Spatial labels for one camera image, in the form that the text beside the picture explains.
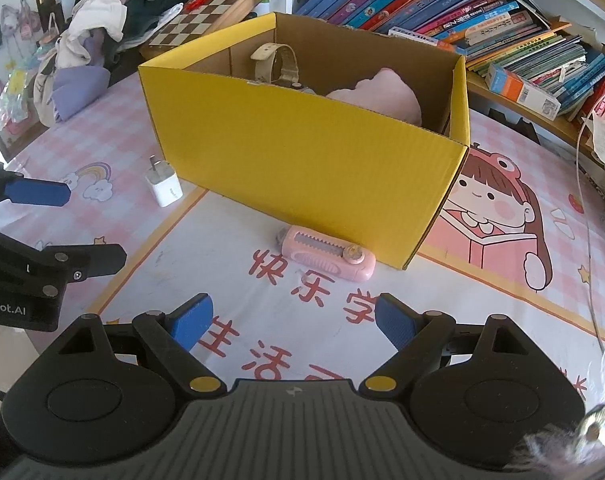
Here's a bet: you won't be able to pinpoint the pink cartoon desk mat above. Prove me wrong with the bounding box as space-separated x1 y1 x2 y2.
0 67 605 413

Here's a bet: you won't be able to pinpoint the white charger plug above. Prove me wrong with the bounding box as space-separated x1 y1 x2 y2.
143 154 184 208

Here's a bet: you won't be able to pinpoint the white blue carton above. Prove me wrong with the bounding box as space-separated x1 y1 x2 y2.
484 62 561 121

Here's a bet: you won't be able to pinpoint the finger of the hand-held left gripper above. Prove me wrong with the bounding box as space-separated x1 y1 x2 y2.
0 159 72 208
0 222 128 286

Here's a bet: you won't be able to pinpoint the pink plush toy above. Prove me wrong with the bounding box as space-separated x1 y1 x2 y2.
325 69 423 129

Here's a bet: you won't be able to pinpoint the wooden chessboard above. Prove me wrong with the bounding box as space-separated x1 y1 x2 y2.
140 0 271 61

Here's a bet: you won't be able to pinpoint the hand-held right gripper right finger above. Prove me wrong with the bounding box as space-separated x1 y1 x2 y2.
357 292 536 395

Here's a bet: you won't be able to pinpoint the lavender garment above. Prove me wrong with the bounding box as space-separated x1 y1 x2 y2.
34 35 111 127

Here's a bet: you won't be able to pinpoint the shelf of colourful books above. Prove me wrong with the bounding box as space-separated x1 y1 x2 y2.
295 0 605 122

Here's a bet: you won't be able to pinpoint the white garment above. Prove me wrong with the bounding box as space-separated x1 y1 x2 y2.
56 0 128 69

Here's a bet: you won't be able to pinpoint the beige wrist watch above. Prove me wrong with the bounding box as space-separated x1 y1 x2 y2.
249 42 303 89

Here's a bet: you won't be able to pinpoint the pile of dark clothes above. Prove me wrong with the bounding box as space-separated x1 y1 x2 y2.
100 0 192 53

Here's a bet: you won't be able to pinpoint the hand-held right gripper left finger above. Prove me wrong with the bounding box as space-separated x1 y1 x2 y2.
42 293 228 395

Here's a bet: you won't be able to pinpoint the clear plastic packets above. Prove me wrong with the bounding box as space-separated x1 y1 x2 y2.
0 66 39 137

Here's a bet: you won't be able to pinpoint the wooden bookshelf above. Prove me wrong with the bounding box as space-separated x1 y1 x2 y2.
466 79 605 166

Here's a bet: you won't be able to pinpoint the fluffy pale keychain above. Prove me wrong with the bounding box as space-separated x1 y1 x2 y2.
509 347 605 480

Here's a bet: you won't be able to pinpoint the pink hanging bag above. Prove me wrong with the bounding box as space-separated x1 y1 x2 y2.
0 3 39 42

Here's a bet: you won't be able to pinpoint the pink utility knife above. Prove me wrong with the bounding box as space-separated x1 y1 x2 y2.
276 225 377 282

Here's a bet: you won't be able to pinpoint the yellow cardboard box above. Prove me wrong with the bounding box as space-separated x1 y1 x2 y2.
138 11 471 271

